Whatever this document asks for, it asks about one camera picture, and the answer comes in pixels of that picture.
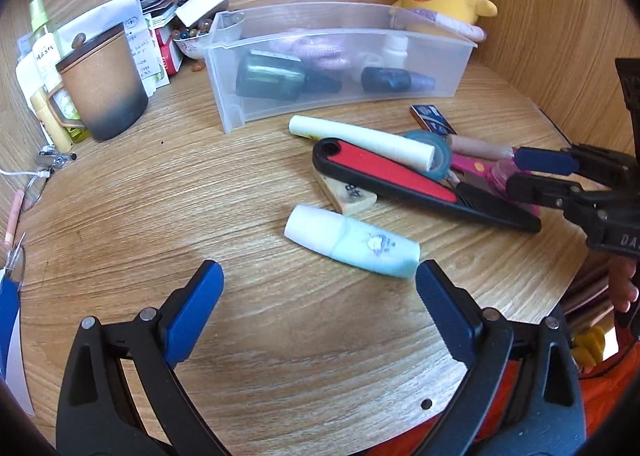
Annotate pink round compact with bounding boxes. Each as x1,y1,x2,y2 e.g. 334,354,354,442
486,158,539,216

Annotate pink scissors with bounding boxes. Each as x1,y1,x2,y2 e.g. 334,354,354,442
450,153,495,190

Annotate cream lip balm tube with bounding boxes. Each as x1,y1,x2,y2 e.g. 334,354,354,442
446,134,514,160

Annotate teal tape roll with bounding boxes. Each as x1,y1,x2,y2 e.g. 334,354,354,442
404,130,451,182

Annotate red black lint brush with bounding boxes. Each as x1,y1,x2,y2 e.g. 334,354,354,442
312,138,541,234

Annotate pale yellow glue stick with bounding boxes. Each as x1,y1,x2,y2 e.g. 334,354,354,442
288,115,436,171

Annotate blue staples box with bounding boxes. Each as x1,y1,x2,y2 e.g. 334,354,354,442
410,104,456,136

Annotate white pill bottle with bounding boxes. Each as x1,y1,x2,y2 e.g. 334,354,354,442
381,34,409,69

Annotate wooden eraser block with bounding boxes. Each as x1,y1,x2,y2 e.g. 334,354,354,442
311,168,378,216

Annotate light blue white tube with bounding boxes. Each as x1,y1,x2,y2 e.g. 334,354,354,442
284,205,421,278

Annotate pink rope bundle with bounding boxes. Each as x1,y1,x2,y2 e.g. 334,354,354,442
269,28,352,73

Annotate green glass bottle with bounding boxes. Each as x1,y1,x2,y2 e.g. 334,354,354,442
235,51,343,102

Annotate person right hand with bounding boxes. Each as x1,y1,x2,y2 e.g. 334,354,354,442
608,256,639,313

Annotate pink pen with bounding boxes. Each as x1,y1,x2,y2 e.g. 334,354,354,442
3,190,25,249

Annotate brown lidded mug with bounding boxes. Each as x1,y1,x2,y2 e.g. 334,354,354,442
56,23,149,142

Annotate clear plastic storage bin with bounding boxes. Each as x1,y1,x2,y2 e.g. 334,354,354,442
205,2,476,132

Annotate green spray bottle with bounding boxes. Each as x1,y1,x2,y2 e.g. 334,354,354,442
16,0,89,154

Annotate glass bowl of beads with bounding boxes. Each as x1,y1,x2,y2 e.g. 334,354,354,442
171,18,213,60

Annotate white paper sheet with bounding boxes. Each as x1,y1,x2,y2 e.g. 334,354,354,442
54,0,172,99

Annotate stack of books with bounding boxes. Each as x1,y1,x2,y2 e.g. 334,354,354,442
135,0,234,77

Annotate white charging cable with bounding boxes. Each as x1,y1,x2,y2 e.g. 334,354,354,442
0,166,51,182

